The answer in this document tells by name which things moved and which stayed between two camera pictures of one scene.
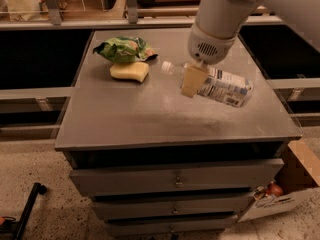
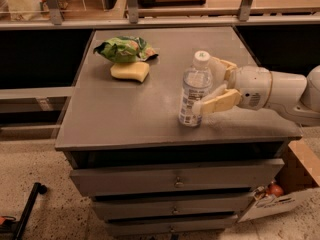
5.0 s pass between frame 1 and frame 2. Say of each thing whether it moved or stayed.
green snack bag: stayed
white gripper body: moved
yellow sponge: stayed
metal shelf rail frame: stayed
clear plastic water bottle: moved
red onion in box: stayed
